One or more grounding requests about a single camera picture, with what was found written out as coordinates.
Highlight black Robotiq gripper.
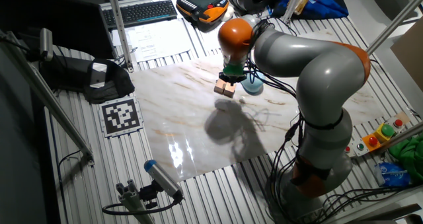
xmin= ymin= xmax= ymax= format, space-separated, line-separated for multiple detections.
xmin=218 ymin=71 xmax=248 ymax=87

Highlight light blue piggy bank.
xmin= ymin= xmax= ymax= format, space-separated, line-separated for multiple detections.
xmin=240 ymin=71 xmax=266 ymax=96

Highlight wooden coin holder block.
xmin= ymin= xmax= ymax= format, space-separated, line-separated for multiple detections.
xmin=213 ymin=79 xmax=237 ymax=98

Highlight white round object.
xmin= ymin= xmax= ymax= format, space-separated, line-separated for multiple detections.
xmin=220 ymin=5 xmax=236 ymax=22

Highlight white printed paper sheet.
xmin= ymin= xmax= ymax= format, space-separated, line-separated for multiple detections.
xmin=110 ymin=17 xmax=194 ymax=63

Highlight black orange teach pendant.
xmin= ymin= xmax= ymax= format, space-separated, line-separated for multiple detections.
xmin=175 ymin=0 xmax=230 ymax=32

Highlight gold foil packet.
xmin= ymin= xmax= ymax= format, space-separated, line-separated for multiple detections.
xmin=276 ymin=0 xmax=311 ymax=16

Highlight black computer keyboard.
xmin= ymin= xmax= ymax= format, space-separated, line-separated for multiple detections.
xmin=101 ymin=0 xmax=178 ymax=30

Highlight black white fiducial marker board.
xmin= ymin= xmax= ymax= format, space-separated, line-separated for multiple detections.
xmin=98 ymin=95 xmax=145 ymax=139

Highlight black fabric bag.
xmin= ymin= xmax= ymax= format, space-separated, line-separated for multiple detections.
xmin=38 ymin=54 xmax=136 ymax=105

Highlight blue cloth bag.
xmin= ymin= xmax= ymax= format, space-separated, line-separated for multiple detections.
xmin=268 ymin=0 xmax=350 ymax=20

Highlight grey white box in bag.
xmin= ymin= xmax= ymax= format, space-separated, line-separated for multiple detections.
xmin=89 ymin=62 xmax=108 ymax=89

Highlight grey box small buttons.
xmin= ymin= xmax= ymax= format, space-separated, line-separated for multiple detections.
xmin=342 ymin=138 xmax=368 ymax=158

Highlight short aluminium profile stand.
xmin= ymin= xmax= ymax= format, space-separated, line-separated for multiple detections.
xmin=115 ymin=179 xmax=155 ymax=224

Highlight orange box red button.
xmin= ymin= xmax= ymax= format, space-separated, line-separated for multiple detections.
xmin=362 ymin=133 xmax=383 ymax=153

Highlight yellow box green button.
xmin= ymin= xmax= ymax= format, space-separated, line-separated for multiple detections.
xmin=373 ymin=122 xmax=397 ymax=143

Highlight beige box red button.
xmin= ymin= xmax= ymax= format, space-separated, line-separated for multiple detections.
xmin=385 ymin=111 xmax=411 ymax=133

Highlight brown cardboard sheet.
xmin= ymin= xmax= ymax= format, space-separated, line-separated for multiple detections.
xmin=389 ymin=25 xmax=423 ymax=93

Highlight button control box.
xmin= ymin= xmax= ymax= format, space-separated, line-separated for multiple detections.
xmin=379 ymin=120 xmax=423 ymax=152

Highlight blue plastic bag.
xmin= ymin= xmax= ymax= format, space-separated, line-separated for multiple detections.
xmin=374 ymin=161 xmax=412 ymax=188

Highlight black computer monitor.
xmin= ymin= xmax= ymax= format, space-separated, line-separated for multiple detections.
xmin=0 ymin=0 xmax=116 ymax=60

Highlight green cloth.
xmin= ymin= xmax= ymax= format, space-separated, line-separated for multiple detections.
xmin=388 ymin=133 xmax=423 ymax=182

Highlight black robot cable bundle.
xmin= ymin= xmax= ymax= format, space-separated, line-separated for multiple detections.
xmin=244 ymin=19 xmax=308 ymax=224

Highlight aluminium frame profile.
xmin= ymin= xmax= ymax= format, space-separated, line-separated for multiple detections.
xmin=365 ymin=0 xmax=423 ymax=56
xmin=282 ymin=0 xmax=305 ymax=24
xmin=105 ymin=0 xmax=135 ymax=73
xmin=0 ymin=30 xmax=96 ymax=167

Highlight grey camera with blue cap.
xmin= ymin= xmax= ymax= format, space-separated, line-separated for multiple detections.
xmin=143 ymin=159 xmax=184 ymax=202

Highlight black camera cable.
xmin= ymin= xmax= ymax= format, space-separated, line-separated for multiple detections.
xmin=100 ymin=193 xmax=184 ymax=217

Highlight small grey mounted camera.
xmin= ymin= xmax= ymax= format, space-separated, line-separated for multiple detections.
xmin=38 ymin=27 xmax=54 ymax=62

